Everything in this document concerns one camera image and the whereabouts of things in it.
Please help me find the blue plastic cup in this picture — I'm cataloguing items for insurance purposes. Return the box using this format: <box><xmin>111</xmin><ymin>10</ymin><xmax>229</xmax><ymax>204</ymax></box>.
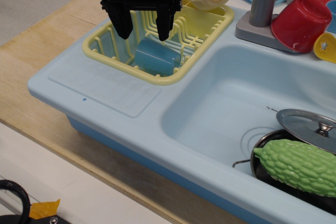
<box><xmin>134</xmin><ymin>37</ymin><xmax>182</xmax><ymax>77</ymax></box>

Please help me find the red plastic cup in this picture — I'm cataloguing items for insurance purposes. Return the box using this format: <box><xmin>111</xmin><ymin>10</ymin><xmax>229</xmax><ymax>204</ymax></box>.
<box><xmin>271</xmin><ymin>0</ymin><xmax>332</xmax><ymax>53</ymax></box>

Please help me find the yellow dish rack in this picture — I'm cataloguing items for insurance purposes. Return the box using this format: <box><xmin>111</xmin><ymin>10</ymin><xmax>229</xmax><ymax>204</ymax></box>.
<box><xmin>82</xmin><ymin>0</ymin><xmax>234</xmax><ymax>85</ymax></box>

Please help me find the grey toy faucet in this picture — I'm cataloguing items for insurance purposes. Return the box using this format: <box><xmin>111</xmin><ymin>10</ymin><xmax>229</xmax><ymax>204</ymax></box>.
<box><xmin>235</xmin><ymin>0</ymin><xmax>296</xmax><ymax>54</ymax></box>

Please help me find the light blue toy sink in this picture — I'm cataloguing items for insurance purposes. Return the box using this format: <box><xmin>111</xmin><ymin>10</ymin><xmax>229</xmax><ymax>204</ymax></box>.
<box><xmin>28</xmin><ymin>23</ymin><xmax>335</xmax><ymax>223</ymax></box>

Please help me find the yellow star scoop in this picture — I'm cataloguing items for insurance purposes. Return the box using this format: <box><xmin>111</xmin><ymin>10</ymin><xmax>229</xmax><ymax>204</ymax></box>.
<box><xmin>313</xmin><ymin>33</ymin><xmax>336</xmax><ymax>63</ymax></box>

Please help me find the steel pot lid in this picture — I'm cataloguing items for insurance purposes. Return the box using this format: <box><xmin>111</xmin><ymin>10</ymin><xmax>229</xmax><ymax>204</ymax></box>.
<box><xmin>276</xmin><ymin>109</ymin><xmax>335</xmax><ymax>154</ymax></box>

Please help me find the green bitter gourd toy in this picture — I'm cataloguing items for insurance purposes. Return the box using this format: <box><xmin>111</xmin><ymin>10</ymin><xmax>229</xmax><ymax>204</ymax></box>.
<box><xmin>253</xmin><ymin>139</ymin><xmax>335</xmax><ymax>198</ymax></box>

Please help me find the yellow tape piece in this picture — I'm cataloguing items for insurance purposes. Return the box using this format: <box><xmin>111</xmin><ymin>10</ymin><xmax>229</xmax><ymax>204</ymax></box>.
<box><xmin>29</xmin><ymin>199</ymin><xmax>60</xmax><ymax>220</ymax></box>

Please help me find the black device base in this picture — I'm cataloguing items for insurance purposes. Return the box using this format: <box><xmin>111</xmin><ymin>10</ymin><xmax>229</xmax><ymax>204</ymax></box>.
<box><xmin>1</xmin><ymin>215</ymin><xmax>70</xmax><ymax>224</ymax></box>

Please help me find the steel pot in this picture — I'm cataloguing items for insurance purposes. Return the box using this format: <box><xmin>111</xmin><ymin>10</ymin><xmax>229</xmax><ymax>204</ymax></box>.
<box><xmin>233</xmin><ymin>130</ymin><xmax>335</xmax><ymax>215</ymax></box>

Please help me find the black braided cable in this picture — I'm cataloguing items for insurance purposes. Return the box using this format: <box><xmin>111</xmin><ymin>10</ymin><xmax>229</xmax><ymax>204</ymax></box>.
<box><xmin>0</xmin><ymin>179</ymin><xmax>32</xmax><ymax>222</ymax></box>

